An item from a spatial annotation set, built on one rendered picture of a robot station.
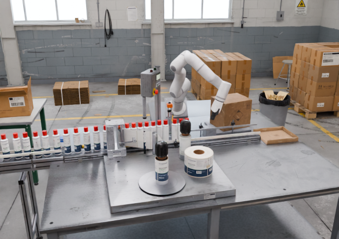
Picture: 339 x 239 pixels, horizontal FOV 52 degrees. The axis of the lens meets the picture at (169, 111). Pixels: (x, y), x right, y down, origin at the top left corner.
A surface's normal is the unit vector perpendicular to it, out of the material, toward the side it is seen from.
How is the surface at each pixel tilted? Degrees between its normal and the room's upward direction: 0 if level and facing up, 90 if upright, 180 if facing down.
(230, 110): 90
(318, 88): 90
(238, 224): 1
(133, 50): 90
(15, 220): 0
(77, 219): 0
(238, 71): 90
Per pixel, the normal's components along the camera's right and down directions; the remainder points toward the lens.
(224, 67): 0.15, 0.34
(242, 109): 0.42, 0.31
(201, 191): 0.00, -0.94
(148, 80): -0.36, 0.32
